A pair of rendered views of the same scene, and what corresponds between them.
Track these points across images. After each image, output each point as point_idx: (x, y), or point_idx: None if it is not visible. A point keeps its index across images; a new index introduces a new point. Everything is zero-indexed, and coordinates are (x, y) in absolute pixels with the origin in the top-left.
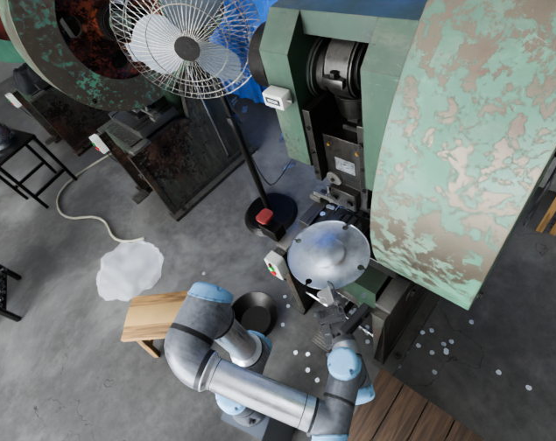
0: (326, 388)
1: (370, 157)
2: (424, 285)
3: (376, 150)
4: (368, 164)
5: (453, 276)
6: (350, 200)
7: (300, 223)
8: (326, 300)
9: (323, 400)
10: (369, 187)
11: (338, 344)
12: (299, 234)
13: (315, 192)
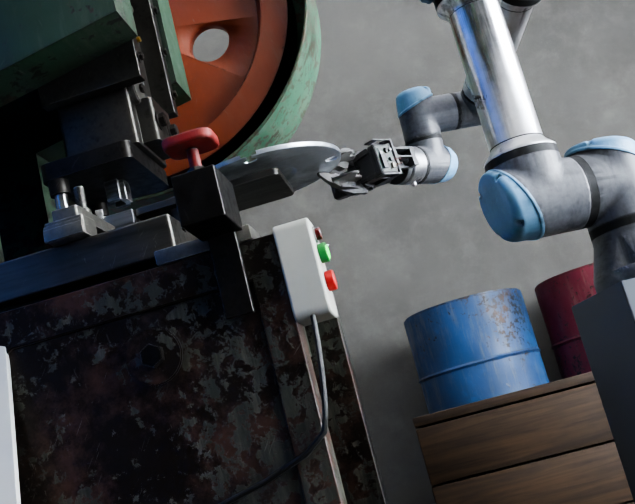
0: (449, 97)
1: (165, 24)
2: (314, 42)
3: (165, 16)
4: (167, 36)
5: (314, 0)
6: (170, 124)
7: (173, 226)
8: (351, 155)
9: (460, 94)
10: (177, 79)
11: (401, 146)
12: (233, 162)
13: (79, 206)
